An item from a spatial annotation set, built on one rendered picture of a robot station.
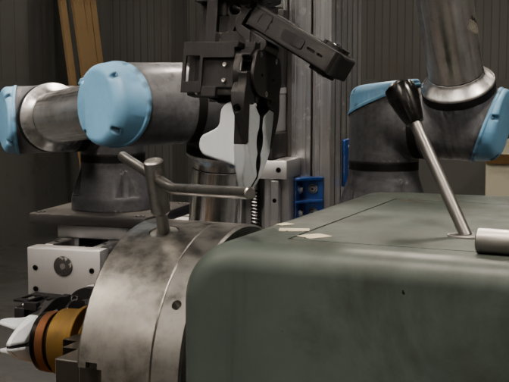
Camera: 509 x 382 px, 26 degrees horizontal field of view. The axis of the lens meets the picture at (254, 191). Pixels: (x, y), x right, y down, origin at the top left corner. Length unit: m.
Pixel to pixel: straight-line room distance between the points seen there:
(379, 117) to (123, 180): 0.47
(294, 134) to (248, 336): 1.03
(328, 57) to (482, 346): 0.32
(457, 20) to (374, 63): 8.59
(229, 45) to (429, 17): 0.61
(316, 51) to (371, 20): 9.17
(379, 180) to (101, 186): 0.49
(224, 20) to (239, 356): 0.35
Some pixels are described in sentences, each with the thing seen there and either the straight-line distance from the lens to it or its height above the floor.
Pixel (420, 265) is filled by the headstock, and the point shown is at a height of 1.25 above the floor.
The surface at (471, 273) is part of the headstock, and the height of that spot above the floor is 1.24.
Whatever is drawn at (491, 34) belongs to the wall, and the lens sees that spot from 10.09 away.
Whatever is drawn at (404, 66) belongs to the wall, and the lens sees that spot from 10.19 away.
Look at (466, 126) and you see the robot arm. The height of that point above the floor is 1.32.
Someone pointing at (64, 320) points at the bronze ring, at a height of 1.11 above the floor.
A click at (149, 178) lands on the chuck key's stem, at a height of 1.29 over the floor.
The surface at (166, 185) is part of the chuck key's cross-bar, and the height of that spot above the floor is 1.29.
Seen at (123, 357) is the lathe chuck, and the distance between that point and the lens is 1.17.
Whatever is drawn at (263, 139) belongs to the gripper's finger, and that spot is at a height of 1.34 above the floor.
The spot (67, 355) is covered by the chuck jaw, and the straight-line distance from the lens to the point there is 1.25.
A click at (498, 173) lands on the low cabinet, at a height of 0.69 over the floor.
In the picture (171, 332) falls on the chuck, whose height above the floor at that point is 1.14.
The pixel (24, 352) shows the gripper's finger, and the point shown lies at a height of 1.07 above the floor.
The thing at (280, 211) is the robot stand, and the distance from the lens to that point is 1.96.
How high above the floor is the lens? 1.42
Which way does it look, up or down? 6 degrees down
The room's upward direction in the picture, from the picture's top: straight up
